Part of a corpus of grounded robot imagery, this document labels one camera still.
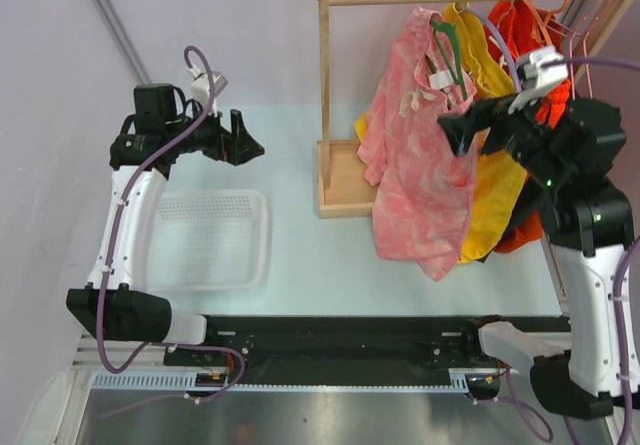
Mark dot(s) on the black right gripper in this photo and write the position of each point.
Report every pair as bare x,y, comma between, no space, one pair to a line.
459,128

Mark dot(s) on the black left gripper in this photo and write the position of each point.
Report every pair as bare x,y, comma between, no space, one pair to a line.
235,147

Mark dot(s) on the pink patterned shorts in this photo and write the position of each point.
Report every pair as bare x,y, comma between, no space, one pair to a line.
422,209

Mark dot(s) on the green wire hanger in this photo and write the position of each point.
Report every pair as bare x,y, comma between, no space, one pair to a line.
445,37

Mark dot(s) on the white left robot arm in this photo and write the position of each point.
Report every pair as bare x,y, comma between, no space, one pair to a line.
115,305

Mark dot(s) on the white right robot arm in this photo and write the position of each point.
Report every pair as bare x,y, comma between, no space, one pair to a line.
589,225

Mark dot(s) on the yellow shorts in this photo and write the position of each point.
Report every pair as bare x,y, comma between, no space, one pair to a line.
499,181

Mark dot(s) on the black and orange shorts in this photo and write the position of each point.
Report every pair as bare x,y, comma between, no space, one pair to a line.
524,225

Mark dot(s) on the lavender plastic hanger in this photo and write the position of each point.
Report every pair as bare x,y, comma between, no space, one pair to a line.
483,50

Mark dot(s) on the orange plastic hanger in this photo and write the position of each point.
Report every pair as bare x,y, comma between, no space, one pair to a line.
550,15

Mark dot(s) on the white plastic basket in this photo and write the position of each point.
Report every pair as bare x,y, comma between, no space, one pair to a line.
208,241

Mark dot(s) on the wooden clothes rack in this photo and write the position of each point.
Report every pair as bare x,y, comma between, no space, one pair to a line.
343,191

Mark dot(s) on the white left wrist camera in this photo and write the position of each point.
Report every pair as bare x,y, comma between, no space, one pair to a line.
206,87

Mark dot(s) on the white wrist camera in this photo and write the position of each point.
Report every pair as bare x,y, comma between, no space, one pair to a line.
540,71
206,87

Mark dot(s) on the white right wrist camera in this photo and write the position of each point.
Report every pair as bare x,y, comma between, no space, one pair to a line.
540,71

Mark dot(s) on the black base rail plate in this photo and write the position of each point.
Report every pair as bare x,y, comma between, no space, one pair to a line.
372,350

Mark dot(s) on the pink wire hanger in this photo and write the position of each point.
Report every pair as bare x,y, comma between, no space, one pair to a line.
577,39

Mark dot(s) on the white slotted cable duct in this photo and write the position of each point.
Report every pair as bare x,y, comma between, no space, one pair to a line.
208,382

